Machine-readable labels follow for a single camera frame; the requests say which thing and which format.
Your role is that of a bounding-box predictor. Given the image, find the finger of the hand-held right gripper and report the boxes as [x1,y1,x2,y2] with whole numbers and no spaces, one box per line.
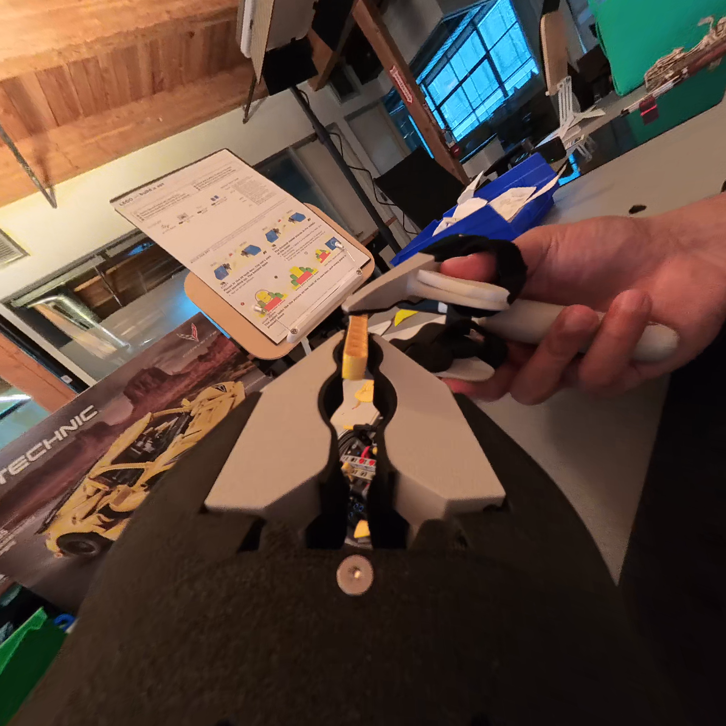
[341,252,511,314]
[441,359,498,382]

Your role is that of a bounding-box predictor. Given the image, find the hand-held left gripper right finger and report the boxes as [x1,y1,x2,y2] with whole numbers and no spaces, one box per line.
[368,332,507,548]

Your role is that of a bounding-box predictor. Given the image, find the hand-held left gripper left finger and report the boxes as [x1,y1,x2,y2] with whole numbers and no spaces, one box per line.
[205,334,347,548]

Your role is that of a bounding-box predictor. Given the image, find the long yellow holed beam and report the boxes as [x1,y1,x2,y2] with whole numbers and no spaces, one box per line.
[342,315,371,380]

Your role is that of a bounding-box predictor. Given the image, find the grey desk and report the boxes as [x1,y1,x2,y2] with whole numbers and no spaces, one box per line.
[476,96,726,585]

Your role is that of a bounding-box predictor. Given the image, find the person's right hand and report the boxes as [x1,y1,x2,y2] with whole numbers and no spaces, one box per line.
[440,193,726,407]

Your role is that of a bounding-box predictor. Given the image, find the partly built yellow toy car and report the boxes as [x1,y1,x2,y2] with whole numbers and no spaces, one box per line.
[339,422,381,540]

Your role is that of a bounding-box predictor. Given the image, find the blue storage bin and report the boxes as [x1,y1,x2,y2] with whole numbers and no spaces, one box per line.
[390,152,559,267]

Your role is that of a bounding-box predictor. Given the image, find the crumpled white paper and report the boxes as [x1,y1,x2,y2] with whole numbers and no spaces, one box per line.
[434,170,559,236]

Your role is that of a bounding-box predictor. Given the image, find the toy car set box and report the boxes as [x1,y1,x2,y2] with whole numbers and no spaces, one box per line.
[0,315,267,613]

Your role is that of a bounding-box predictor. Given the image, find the printed instruction sheet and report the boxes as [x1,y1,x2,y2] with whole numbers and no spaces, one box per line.
[110,149,364,345]

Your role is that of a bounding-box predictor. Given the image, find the wooden stick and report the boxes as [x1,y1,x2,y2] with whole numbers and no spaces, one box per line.
[539,11,608,165]

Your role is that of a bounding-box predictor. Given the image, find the brown wooden model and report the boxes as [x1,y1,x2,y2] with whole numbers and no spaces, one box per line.
[644,17,726,94]

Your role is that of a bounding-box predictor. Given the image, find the green storage bin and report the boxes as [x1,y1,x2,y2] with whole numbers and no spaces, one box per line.
[0,607,74,726]

